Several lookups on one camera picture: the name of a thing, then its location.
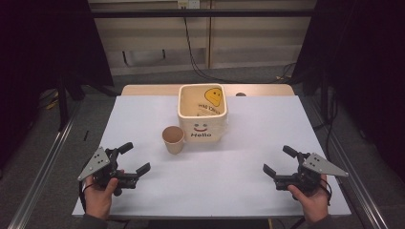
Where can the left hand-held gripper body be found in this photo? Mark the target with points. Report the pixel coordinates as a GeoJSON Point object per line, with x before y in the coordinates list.
{"type": "Point", "coordinates": [97, 163]}

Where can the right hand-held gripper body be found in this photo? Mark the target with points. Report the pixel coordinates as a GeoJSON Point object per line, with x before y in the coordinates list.
{"type": "Point", "coordinates": [318, 165]}

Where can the person's left hand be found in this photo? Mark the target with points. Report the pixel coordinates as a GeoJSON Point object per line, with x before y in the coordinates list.
{"type": "Point", "coordinates": [97, 200]}

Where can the person's right hand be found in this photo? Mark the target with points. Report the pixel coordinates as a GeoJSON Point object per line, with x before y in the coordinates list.
{"type": "Point", "coordinates": [313, 203]}

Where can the small black stick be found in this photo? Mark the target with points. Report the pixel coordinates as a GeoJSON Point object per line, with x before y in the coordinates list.
{"type": "Point", "coordinates": [86, 135]}

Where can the brown paper cup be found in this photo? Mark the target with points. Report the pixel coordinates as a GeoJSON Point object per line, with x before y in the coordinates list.
{"type": "Point", "coordinates": [173, 141]}

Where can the white table cover sheet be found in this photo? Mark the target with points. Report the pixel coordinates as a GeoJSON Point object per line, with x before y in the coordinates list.
{"type": "Point", "coordinates": [223, 178]}

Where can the black metal stand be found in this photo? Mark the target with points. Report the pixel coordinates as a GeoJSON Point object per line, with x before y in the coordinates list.
{"type": "Point", "coordinates": [62, 105]}

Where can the cream smiley storage basket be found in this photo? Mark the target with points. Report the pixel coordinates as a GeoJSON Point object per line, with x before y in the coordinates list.
{"type": "Point", "coordinates": [207, 127]}

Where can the black curtain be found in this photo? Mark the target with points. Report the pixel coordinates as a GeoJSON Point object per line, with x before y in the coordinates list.
{"type": "Point", "coordinates": [363, 63]}
{"type": "Point", "coordinates": [44, 47]}

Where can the black horizontal bar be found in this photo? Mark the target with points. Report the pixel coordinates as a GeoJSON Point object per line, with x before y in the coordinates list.
{"type": "Point", "coordinates": [203, 13]}

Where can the aluminium floor rail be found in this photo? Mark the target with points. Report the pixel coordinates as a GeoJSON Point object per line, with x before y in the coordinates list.
{"type": "Point", "coordinates": [353, 171]}
{"type": "Point", "coordinates": [44, 168]}

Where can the white wall socket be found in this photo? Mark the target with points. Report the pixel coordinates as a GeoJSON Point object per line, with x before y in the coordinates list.
{"type": "Point", "coordinates": [188, 4]}

